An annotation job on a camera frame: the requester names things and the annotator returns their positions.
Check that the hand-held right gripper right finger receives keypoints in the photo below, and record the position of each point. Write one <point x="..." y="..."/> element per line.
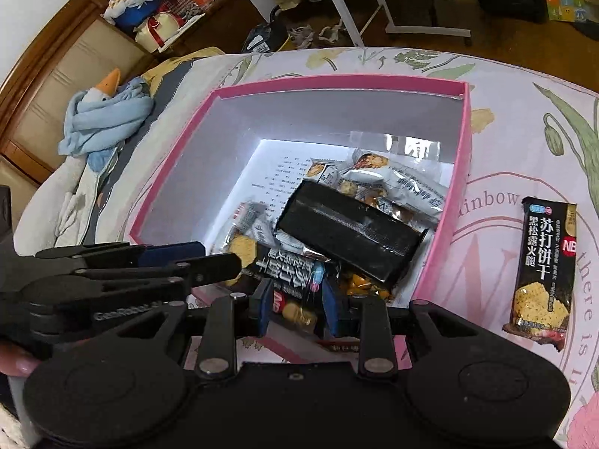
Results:
<point x="330" y="312"/>

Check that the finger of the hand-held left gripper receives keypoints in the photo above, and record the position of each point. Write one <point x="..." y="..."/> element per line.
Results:
<point x="210" y="269"/>
<point x="173" y="253"/>

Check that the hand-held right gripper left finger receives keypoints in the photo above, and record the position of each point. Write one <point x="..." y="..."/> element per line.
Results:
<point x="264" y="309"/>

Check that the black cracker packet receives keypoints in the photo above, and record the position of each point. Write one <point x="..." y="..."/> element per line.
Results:
<point x="543" y="266"/>
<point x="286" y="272"/>

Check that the clear nut bag red label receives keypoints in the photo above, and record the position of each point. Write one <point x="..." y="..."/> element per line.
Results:
<point x="365" y="286"/>

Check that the silver snack bar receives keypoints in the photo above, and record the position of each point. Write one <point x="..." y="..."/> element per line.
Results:
<point x="323" y="171"/>
<point x="388" y="209"/>
<point x="412" y="184"/>
<point x="245" y="217"/>

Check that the glossy black packet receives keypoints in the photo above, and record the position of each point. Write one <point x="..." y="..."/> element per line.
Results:
<point x="351" y="230"/>

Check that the pink cardboard box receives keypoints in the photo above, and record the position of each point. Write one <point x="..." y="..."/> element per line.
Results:
<point x="327" y="90"/>

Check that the person's left hand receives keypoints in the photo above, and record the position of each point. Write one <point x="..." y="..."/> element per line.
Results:
<point x="18" y="365"/>

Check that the goose plush with blue scarf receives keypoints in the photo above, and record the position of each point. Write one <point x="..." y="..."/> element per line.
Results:
<point x="107" y="117"/>

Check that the grey and yellow quilt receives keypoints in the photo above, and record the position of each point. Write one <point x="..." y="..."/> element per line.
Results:
<point x="173" y="75"/>

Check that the white bag with red ribbon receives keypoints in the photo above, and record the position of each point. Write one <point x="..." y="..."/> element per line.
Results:
<point x="157" y="32"/>

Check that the wooden headboard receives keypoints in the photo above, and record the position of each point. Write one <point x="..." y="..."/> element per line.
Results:
<point x="61" y="56"/>

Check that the black bag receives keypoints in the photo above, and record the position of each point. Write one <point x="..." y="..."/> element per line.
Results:
<point x="262" y="37"/>

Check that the dark wooden nightstand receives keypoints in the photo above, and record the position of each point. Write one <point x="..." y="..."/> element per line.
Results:
<point x="220" y="14"/>

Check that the blue bag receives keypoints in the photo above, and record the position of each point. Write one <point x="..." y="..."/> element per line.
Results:
<point x="135" y="7"/>

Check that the pale shoe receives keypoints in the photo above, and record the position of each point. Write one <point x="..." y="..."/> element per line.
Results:
<point x="302" y="36"/>
<point x="333" y="32"/>

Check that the red and white bag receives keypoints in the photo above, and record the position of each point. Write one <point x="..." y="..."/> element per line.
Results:
<point x="185" y="0"/>

